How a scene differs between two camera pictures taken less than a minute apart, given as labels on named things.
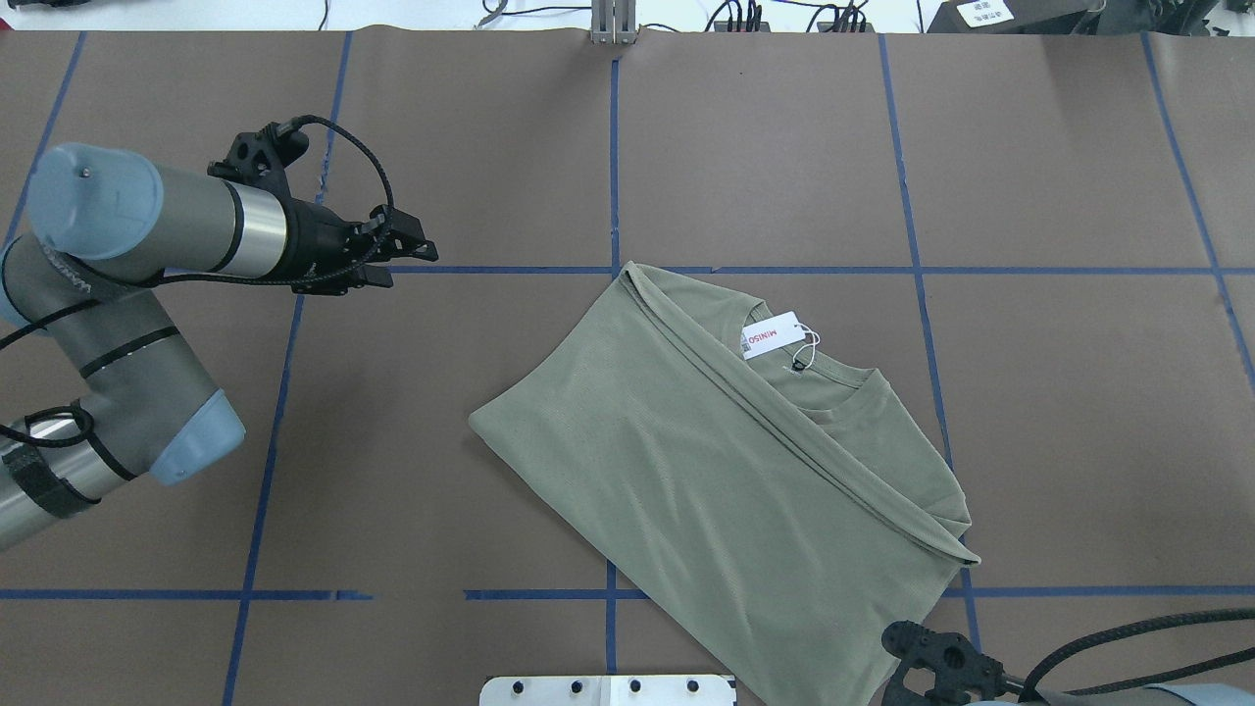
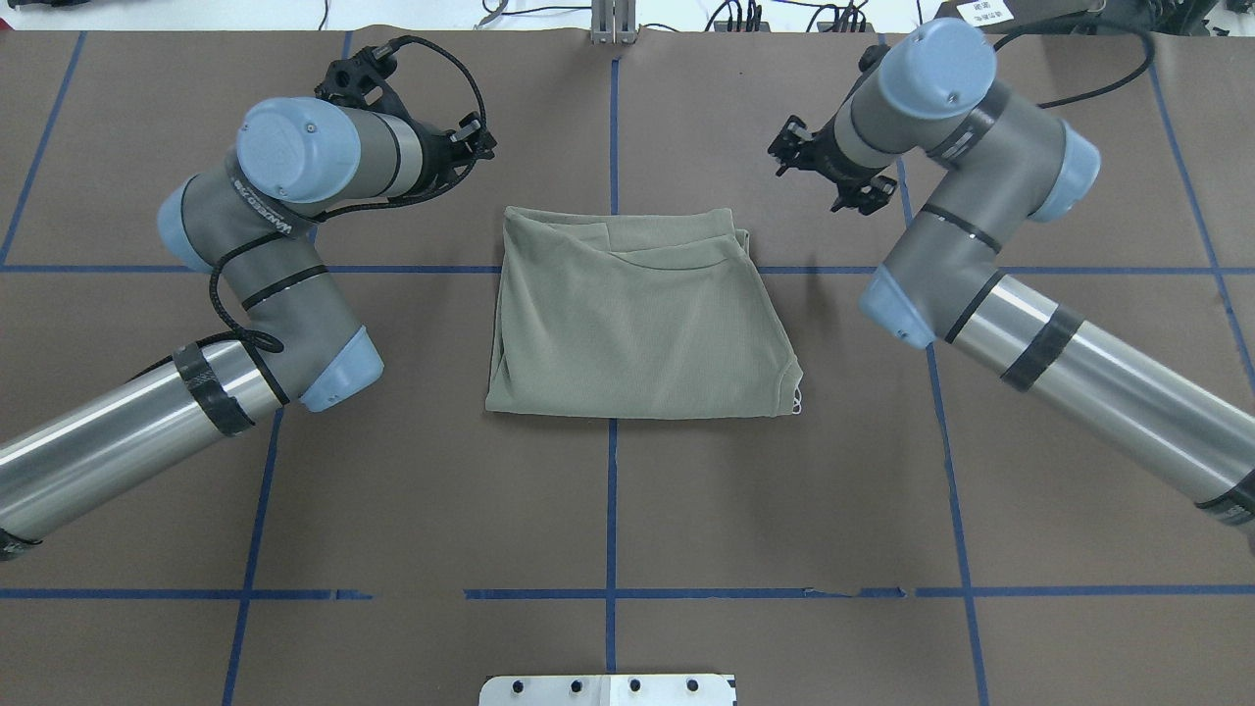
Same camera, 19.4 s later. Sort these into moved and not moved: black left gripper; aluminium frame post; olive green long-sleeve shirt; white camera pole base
Moved: black left gripper; olive green long-sleeve shirt
Not moved: white camera pole base; aluminium frame post
